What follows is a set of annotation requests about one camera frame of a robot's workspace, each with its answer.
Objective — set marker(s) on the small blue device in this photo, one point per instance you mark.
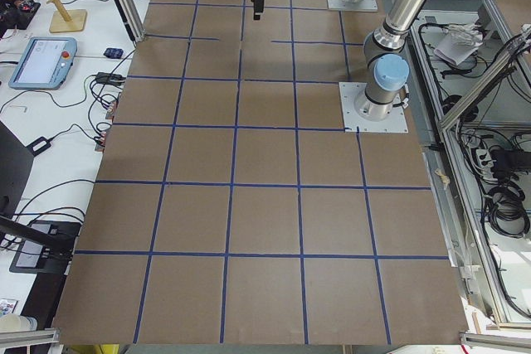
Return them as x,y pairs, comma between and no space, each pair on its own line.
113,53

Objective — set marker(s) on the wooden stand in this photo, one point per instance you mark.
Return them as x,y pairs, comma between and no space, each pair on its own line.
64,20

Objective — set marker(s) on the near blue teach pendant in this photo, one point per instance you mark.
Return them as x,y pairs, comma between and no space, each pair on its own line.
45,64

